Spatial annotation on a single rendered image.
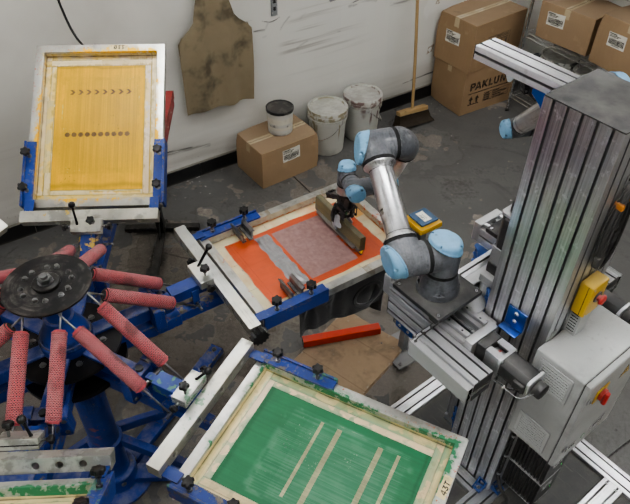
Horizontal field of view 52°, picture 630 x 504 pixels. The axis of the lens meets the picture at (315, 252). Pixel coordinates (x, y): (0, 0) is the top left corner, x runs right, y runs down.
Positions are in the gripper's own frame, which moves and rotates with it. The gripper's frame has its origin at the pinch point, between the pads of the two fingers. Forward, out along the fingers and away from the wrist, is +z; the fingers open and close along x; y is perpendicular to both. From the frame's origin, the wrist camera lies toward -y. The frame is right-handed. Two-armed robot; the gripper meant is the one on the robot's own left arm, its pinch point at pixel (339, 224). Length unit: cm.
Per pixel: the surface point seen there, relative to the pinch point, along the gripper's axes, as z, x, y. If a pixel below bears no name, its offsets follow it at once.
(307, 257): 4.5, -21.3, 6.5
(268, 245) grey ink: 4.3, -32.0, -8.7
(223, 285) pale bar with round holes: -4, -63, 9
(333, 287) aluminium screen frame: 0.0, -24.3, 30.4
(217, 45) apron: 8, 39, -193
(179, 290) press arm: -4, -79, 3
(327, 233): 4.8, -4.9, -1.9
